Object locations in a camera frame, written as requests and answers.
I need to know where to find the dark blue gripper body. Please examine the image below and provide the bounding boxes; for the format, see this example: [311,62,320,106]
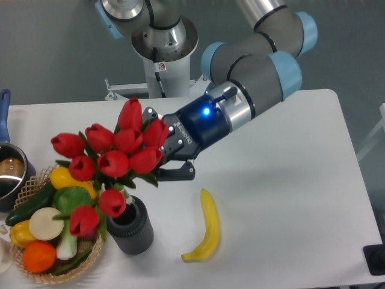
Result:
[162,95,230,160]

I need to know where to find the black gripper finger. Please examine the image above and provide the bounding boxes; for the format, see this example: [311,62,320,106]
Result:
[142,107,164,126]
[156,161,196,181]

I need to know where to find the red tulip bouquet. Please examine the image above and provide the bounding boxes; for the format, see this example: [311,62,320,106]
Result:
[51,98,169,237]

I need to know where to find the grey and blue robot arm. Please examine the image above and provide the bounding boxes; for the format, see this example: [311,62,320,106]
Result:
[95,1,318,182]

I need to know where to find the dark grey ribbed vase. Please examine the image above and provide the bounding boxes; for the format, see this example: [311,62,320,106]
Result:
[106,196,154,255]

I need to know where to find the yellow banana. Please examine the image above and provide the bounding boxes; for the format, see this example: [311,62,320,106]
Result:
[181,188,221,263]

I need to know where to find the yellow squash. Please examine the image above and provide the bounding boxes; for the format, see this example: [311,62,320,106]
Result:
[49,167,97,199]

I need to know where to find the purple sweet potato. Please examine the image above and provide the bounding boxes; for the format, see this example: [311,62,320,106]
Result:
[85,229,97,238]

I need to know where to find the green bok choy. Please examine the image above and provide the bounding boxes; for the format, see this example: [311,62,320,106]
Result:
[52,186,91,261]

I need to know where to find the woven wicker basket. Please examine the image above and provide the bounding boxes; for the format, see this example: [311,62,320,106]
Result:
[10,165,103,285]

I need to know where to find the dark green cucumber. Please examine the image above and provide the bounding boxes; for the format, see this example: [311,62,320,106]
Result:
[5,181,57,227]

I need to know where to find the round beige bun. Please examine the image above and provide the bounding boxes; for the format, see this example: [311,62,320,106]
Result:
[29,207,64,241]

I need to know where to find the green bean pods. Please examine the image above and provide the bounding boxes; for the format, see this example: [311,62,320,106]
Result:
[52,248,92,276]

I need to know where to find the orange fruit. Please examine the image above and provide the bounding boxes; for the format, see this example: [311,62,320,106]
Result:
[22,240,56,273]

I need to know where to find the yellow bell pepper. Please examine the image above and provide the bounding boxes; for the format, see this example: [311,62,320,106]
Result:
[10,220,36,248]

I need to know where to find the white garlic piece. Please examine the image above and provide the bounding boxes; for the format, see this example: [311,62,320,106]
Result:
[0,225,8,235]

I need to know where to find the black device at edge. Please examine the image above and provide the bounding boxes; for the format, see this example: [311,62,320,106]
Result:
[363,244,384,276]

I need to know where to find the white metal base frame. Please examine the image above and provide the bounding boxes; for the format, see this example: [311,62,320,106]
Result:
[105,71,214,101]

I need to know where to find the black pedestal cable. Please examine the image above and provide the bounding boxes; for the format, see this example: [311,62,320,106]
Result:
[152,47,167,98]

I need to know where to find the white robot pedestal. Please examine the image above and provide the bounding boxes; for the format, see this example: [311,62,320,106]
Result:
[131,16,199,98]

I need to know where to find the blue handled saucepan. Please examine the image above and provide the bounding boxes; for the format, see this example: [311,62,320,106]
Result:
[1,89,36,212]

